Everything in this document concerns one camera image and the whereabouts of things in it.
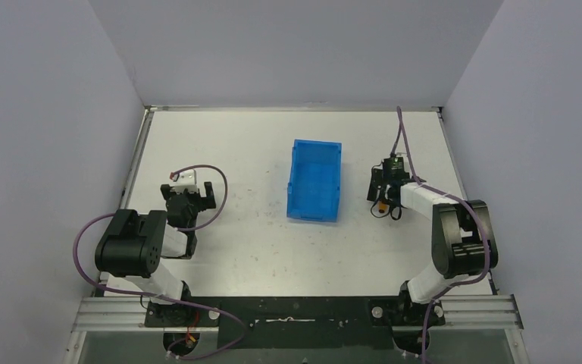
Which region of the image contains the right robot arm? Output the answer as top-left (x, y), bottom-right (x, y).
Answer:
top-left (367, 165), bottom-right (499, 325)

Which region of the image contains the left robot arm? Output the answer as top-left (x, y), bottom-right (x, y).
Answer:
top-left (95, 181), bottom-right (217, 327)

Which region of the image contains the blue plastic bin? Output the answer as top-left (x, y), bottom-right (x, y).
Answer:
top-left (286, 139), bottom-right (342, 222)

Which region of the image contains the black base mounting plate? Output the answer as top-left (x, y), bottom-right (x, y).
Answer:
top-left (144, 293), bottom-right (446, 357)

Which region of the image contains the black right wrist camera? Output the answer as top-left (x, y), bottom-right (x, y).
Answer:
top-left (382, 155), bottom-right (410, 184)

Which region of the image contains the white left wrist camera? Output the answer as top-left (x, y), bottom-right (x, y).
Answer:
top-left (170, 169), bottom-right (199, 193)

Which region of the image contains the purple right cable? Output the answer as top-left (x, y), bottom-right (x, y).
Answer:
top-left (390, 105), bottom-right (493, 364)

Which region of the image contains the purple cable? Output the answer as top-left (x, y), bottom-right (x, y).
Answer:
top-left (73, 164), bottom-right (248, 361)
top-left (390, 105), bottom-right (493, 364)

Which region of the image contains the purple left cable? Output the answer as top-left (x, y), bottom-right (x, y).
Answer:
top-left (73, 164), bottom-right (248, 361)

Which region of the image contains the aluminium front rail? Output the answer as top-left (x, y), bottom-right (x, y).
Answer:
top-left (72, 295), bottom-right (524, 333)

